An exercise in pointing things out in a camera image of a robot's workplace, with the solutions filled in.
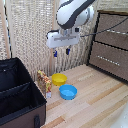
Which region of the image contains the colourful snack box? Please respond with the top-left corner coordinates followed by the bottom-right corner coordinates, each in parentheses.
top-left (36, 69), bottom-right (53, 99)

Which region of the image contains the brown drawer with long handle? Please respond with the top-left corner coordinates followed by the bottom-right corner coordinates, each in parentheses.
top-left (94, 12), bottom-right (128, 51)

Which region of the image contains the yellow bowl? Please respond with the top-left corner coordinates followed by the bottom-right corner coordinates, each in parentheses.
top-left (51, 73), bottom-right (68, 87)

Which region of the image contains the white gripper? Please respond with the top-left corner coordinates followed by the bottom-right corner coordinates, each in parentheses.
top-left (45, 28), bottom-right (81, 58)

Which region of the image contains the brown drawer with short handle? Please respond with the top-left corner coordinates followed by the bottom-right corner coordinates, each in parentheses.
top-left (89, 41), bottom-right (128, 81)

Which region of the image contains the silver short drawer handle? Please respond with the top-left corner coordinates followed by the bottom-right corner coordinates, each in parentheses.
top-left (97, 54), bottom-right (116, 66)

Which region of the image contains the black fabric storage box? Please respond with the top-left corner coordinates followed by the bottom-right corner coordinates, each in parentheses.
top-left (0, 57), bottom-right (48, 128)

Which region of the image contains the silver long drawer handle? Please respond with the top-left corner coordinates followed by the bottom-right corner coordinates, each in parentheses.
top-left (105, 28), bottom-right (128, 36)

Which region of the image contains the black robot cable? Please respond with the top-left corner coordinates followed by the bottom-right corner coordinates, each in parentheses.
top-left (79, 15), bottom-right (128, 38)

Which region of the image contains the beige woven folding screen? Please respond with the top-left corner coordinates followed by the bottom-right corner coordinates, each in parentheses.
top-left (0, 0), bottom-right (101, 83)

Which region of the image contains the dark brown drawer cabinet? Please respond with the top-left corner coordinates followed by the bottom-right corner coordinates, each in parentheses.
top-left (87, 9), bottom-right (128, 83)

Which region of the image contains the blue bowl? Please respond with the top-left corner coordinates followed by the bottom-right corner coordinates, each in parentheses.
top-left (58, 84), bottom-right (78, 101)

